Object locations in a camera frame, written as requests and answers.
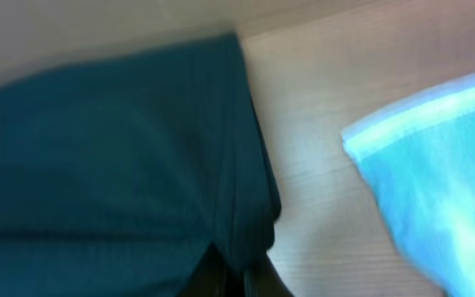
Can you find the light blue jeans, right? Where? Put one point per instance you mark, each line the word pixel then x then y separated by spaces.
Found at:
pixel 418 157

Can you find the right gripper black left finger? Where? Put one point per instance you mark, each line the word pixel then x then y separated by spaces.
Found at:
pixel 213 278

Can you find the black t-shirt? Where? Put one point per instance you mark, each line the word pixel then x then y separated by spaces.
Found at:
pixel 116 175

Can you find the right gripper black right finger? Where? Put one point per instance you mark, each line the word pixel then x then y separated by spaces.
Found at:
pixel 262 280

